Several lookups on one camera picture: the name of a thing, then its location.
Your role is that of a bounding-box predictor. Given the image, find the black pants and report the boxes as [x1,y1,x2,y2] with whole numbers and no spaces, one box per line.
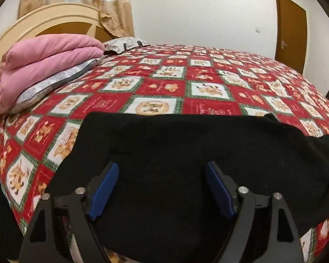
[47,112,329,262]

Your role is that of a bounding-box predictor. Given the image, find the red christmas bear bedspread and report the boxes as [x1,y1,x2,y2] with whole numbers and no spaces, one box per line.
[0,43,329,263]

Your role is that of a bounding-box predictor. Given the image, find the grey patterned pillow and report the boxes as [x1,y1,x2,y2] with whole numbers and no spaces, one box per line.
[9,58,102,114]
[103,37,150,55]

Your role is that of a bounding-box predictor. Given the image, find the pink folded blanket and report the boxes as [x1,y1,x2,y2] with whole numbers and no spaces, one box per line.
[0,34,105,114]

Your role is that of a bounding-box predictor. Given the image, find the brown wooden door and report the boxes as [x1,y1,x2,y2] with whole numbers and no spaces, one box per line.
[275,0,307,74]

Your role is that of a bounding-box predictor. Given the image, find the cream wooden headboard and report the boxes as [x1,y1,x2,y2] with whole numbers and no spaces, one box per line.
[0,2,113,63]

